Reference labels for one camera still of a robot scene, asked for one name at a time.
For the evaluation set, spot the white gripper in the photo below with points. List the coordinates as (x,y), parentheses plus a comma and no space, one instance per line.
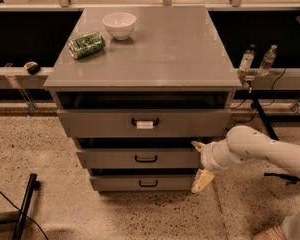
(206,157)

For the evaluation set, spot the grey drawer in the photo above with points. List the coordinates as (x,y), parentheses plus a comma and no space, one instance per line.
(115,123)
(142,183)
(135,158)

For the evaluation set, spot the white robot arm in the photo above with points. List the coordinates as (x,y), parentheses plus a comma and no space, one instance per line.
(242,144)

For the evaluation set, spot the grey drawer cabinet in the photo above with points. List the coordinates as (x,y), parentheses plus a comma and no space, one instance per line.
(174,59)

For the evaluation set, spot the grey bottom drawer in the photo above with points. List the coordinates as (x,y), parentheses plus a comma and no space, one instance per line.
(142,183)

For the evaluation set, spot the grey top drawer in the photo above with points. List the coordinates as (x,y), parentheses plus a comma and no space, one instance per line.
(115,123)

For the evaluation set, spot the black stand leg right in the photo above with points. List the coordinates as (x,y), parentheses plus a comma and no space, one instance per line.
(263,117)

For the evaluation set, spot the black stand leg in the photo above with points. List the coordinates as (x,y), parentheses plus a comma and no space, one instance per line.
(33,183)
(263,117)

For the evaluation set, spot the left clear water bottle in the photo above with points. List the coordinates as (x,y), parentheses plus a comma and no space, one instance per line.
(247,59)

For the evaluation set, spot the clear water bottle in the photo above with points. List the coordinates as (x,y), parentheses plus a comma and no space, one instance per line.
(268,60)
(247,59)

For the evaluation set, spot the right clear water bottle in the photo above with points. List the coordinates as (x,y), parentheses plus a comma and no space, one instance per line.
(268,60)

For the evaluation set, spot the white ceramic bowl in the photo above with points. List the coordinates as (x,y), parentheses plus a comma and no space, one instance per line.
(119,25)

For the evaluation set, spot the green soda can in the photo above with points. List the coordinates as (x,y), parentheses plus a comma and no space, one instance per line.
(85,45)

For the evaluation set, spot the black stand leg left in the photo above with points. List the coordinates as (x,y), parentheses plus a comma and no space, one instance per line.
(33,183)

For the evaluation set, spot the small black yellow object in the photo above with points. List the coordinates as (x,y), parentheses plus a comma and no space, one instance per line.
(32,67)

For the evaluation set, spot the white tape on handle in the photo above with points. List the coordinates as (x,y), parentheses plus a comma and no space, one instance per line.
(145,124)

